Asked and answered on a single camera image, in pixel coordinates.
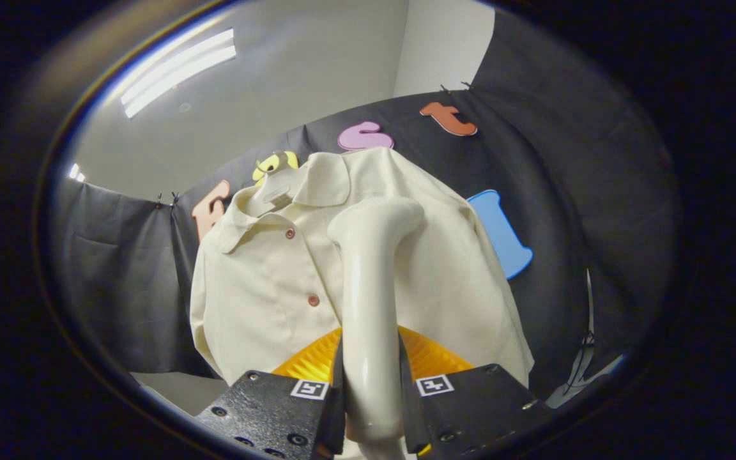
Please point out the cream white garment steamer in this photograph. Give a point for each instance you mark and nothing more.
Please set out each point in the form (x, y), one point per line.
(368, 306)

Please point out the grey cabinet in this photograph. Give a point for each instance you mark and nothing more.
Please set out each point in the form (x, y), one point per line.
(183, 386)

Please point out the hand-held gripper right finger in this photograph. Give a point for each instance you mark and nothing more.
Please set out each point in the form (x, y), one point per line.
(409, 415)

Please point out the cream button shirt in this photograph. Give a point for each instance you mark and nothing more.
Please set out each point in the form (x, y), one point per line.
(266, 281)

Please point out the cream clothes hanger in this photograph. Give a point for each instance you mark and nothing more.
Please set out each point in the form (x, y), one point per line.
(275, 191)

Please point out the ceiling light panel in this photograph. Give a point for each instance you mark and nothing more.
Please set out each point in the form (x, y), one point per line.
(176, 71)

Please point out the small black binder clip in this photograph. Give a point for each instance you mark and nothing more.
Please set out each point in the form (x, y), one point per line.
(456, 88)
(167, 200)

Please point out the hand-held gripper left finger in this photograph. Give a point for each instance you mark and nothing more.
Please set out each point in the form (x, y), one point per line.
(337, 409)

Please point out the black backdrop cloth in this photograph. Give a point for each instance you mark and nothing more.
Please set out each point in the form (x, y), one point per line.
(566, 191)

